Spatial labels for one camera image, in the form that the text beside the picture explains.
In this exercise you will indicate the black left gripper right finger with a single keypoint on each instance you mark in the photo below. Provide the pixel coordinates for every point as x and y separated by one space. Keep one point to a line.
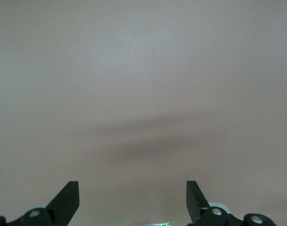
195 204

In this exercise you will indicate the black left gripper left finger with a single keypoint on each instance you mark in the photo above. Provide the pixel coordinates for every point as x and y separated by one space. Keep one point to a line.
65 204

